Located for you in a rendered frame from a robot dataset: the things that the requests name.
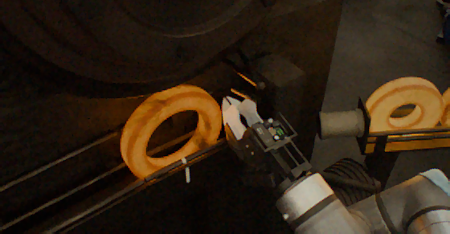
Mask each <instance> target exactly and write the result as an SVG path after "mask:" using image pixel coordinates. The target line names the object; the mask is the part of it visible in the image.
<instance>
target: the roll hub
mask: <svg viewBox="0 0 450 234"><path fill-rule="evenodd" d="M107 1H108V4H107V8H106V11H105V13H104V15H101V16H99V17H95V18H89V17H88V16H87V15H86V14H85V13H84V12H83V11H82V10H81V9H80V8H79V7H80V0H64V2H65V3H66V4H67V6H68V7H69V8H70V10H71V11H72V12H73V14H74V15H75V16H76V17H77V18H78V19H79V20H80V22H81V23H82V24H83V25H84V27H85V28H86V29H87V30H88V31H89V32H90V33H91V34H92V36H93V37H96V38H97V39H98V40H99V41H100V42H101V43H102V44H104V45H105V46H106V47H109V48H110V49H111V50H113V51H114V52H116V53H118V54H120V55H122V56H124V57H125V58H130V59H132V60H136V61H139V62H142V63H145V64H154V65H164V66H165V65H179V64H184V63H183V62H182V61H181V60H180V59H179V58H178V57H177V56H176V55H175V54H176V52H177V50H178V47H179V45H180V44H181V43H185V42H187V41H191V42H192V43H193V44H194V45H195V47H196V48H197V49H198V52H197V53H196V56H195V58H194V60H192V61H190V62H187V64H188V63H192V62H194V61H198V60H201V59H204V58H207V57H208V56H211V55H214V54H215V53H217V52H220V51H222V50H224V49H225V48H227V47H229V46H231V45H232V44H233V43H234V42H235V41H236V40H238V39H241V38H242V37H243V36H244V35H246V34H247V32H248V31H249V30H250V29H252V28H253V27H254V26H255V25H256V24H257V23H258V22H259V21H260V20H261V18H262V17H263V16H264V14H266V13H267V12H268V10H269V9H270V7H271V6H269V7H266V6H264V5H263V3H262V2H261V1H260V0H107Z"/></svg>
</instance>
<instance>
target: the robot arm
mask: <svg viewBox="0 0 450 234"><path fill-rule="evenodd" d="M222 112H223V122H224V126H225V131H226V135H227V142H228V145H229V146H230V147H231V149H232V150H233V152H234V153H235V154H236V155H237V157H238V159H239V160H240V161H241V160H244V161H245V162H246V163H247V164H248V168H247V169H246V170H245V171H244V172H243V173H242V174H240V176H241V178H242V180H243V184H244V186H251V187H276V189H275V190H274V192H273V193H274V194H275V197H276V198H277V201H276V204H275V206H276V207H277V209H278V210H279V211H280V213H281V214H282V215H283V216H282V217H283V220H285V221H287V222H288V224H289V226H290V227H291V229H292V230H293V231H294V232H295V233H296V234H450V182H449V180H448V179H446V177H445V176H444V173H443V172H442V171H439V170H437V169H433V170H429V171H427V172H425V173H420V174H418V175H417V176H415V177H413V178H411V179H408V180H406V181H404V182H402V183H400V184H398V185H396V186H394V187H391V188H390V189H387V190H385V191H383V192H381V193H379V194H377V195H372V196H370V197H367V198H365V199H364V200H361V201H359V202H357V203H354V204H350V205H347V206H344V205H343V204H342V202H340V201H339V199H338V198H337V196H336V195H335V193H334V192H333V191H332V190H331V189H330V187H329V186H328V185H327V183H326V182H325V180H324V179H323V178H322V177H321V176H320V175H319V173H314V174H312V173H311V172H310V170H311V169H312V167H311V166H310V164H309V163H308V161H307V160H306V159H305V157H304V156H303V154H302V153H301V152H300V151H299V150H298V149H297V147H296V146H295V145H294V144H293V141H294V140H295V138H296V136H297V133H296V132H295V130H294V129H293V128H292V126H291V125H290V124H289V123H288V122H287V121H286V119H285V118H284V116H283V115H281V114H280V113H278V114H277V115H276V118H275V120H276V121H274V120H273V119H272V118H269V119H267V120H264V119H263V118H260V116H259V115H258V114H257V112H256V103H255V102H253V101H250V100H249V99H245V100H244V101H243V102H240V101H238V100H236V99H233V98H230V97H228V96H227V97H226V98H223V105H222ZM240 119H241V120H242V121H243V122H244V124H245V126H244V125H243V124H242V123H241V121H240ZM281 119H282V120H283V121H284V123H285V124H286V125H287V126H288V127H289V128H290V129H291V130H290V132H289V133H288V131H287V130H285V128H284V127H283V126H282V124H281V123H280V121H281ZM280 127H281V128H282V130H283V131H284V132H285V133H286V135H284V133H283V132H282V130H280Z"/></svg>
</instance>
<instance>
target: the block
mask: <svg viewBox="0 0 450 234"><path fill-rule="evenodd" d="M250 63H251V65H252V67H253V68H254V69H255V70H256V73H257V74H258V76H259V78H260V79H261V81H263V82H264V85H265V86H264V90H261V91H259V90H258V89H256V86H255V85H253V84H252V83H249V82H248V81H247V80H246V91H247V92H250V93H251V94H253V95H255V96H257V97H259V98H261V99H262V100H261V102H260V103H259V104H257V103H256V112H257V114H258V115H259V116H260V118H263V119H264V120H267V119H269V118H272V119H273V120H274V121H276V120H275V118H276V115H277V114H278V113H280V114H281V115H283V116H284V118H285V119H286V121H287V122H288V123H289V124H290V125H291V126H292V128H293V129H294V130H295V132H296V131H297V123H298V118H299V114H300V109H301V100H302V96H303V91H304V86H305V77H306V76H305V73H304V71H303V70H300V69H299V68H297V67H296V66H294V65H293V64H292V63H291V62H289V61H288V60H286V59H285V58H284V57H282V56H281V55H279V54H276V53H271V54H267V55H264V56H261V57H260V58H257V59H255V60H252V61H250ZM280 123H281V124H282V126H283V127H284V128H285V130H287V131H288V133H289V132H290V130H291V129H290V128H289V127H288V126H287V125H286V124H285V123H284V121H283V120H282V119H281V121H280Z"/></svg>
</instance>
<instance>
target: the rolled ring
mask: <svg viewBox="0 0 450 234"><path fill-rule="evenodd" d="M186 110H194V111H197V112H198V115H199V120H198V127H197V129H196V131H195V132H194V135H193V136H192V138H191V139H190V140H189V141H188V142H187V143H186V145H185V146H183V147H182V148H181V149H180V150H178V151H176V152H175V153H173V154H171V155H169V156H167V157H164V158H150V157H147V156H146V153H145V150H146V145H147V143H148V140H149V138H150V136H151V134H152V133H153V131H154V130H155V129H156V128H157V127H158V126H159V125H160V124H161V123H162V122H163V121H164V120H165V119H166V118H167V117H170V115H174V114H175V113H179V112H182V111H186ZM221 125H222V114H221V111H220V108H219V105H218V104H217V101H216V100H215V99H213V98H212V97H211V96H210V95H209V94H208V93H207V92H205V91H204V90H203V89H201V88H200V87H198V86H194V85H190V84H180V85H179V86H176V87H174V88H171V89H168V90H165V91H163V92H158V93H155V94H154V95H152V96H151V97H150V98H148V99H147V100H144V101H143V103H142V104H141V105H140V106H139V107H138V108H137V109H136V110H135V111H134V112H133V114H131V116H130V119H129V120H128V122H127V123H126V125H125V128H124V129H123V132H122V135H121V156H122V157H123V159H124V160H125V162H126V164H127V165H128V167H129V169H130V170H131V171H132V172H133V173H134V174H135V175H136V176H137V177H138V178H139V179H143V180H144V177H145V176H146V175H148V174H150V173H152V172H155V171H157V170H159V169H161V168H162V167H164V166H167V165H169V164H171V163H172V162H174V161H176V160H180V159H181V158H184V157H186V156H187V155H189V154H192V153H194V152H195V151H197V150H200V149H202V148H203V147H204V146H209V145H210V144H213V143H215V142H216V141H217V137H218V136H219V131H220V130H221Z"/></svg>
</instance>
